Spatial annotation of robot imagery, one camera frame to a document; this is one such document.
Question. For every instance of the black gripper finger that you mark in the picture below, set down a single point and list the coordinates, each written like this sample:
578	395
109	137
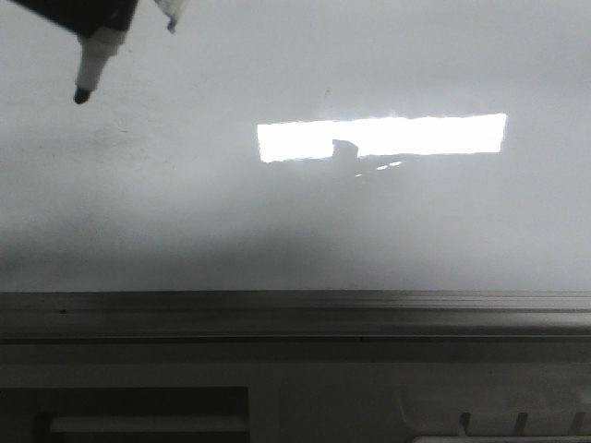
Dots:
92	19

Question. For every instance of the white whiteboard marker black tip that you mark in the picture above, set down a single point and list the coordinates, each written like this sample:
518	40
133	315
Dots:
96	51

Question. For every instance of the red magnet taped to marker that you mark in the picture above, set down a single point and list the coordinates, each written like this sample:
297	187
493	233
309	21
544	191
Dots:
173	10

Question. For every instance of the white whiteboard surface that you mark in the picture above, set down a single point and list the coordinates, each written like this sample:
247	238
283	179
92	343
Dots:
398	145

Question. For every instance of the grey plastic base housing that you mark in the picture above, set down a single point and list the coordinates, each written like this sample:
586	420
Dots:
417	390

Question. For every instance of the grey aluminium whiteboard frame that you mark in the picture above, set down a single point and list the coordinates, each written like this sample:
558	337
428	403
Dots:
292	314

